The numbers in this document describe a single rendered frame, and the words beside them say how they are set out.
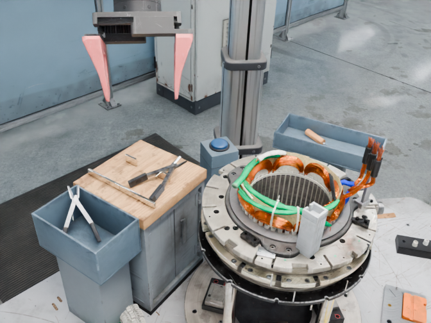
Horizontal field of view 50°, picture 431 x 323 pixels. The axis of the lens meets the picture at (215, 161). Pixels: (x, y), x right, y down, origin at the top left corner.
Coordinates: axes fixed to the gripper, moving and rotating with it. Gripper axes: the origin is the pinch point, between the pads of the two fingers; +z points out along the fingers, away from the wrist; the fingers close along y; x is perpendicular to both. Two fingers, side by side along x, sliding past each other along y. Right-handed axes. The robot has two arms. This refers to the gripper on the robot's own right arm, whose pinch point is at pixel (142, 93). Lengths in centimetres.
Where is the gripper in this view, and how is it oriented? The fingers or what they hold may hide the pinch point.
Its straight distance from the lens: 58.8
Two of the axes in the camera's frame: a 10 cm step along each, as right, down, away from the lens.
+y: 9.9, -0.5, 1.2
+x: -1.2, -0.8, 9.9
